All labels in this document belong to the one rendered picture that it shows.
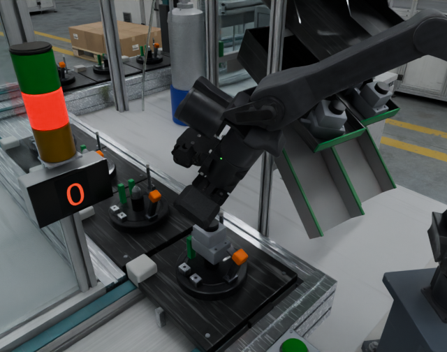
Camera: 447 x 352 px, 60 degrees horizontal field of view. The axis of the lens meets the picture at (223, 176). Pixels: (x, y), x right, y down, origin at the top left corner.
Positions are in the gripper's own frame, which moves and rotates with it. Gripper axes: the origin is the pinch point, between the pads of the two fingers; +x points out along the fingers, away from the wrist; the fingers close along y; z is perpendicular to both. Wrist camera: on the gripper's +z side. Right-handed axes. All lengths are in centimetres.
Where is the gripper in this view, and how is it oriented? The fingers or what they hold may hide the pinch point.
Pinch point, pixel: (209, 191)
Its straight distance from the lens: 65.0
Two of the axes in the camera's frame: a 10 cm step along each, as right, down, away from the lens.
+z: -8.0, -6.0, 0.1
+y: -4.7, 6.1, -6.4
